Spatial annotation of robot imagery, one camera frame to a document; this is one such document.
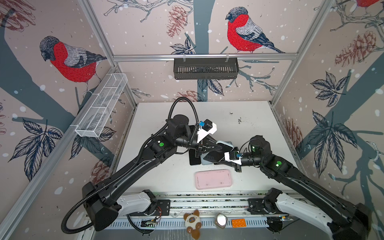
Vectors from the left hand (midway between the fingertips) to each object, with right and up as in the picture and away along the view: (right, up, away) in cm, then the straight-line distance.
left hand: (220, 147), depth 57 cm
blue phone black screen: (-11, -15, +33) cm, 38 cm away
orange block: (+11, -38, +12) cm, 42 cm away
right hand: (0, -8, +10) cm, 13 cm away
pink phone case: (0, -23, +24) cm, 33 cm away
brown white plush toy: (-11, -37, +10) cm, 40 cm away
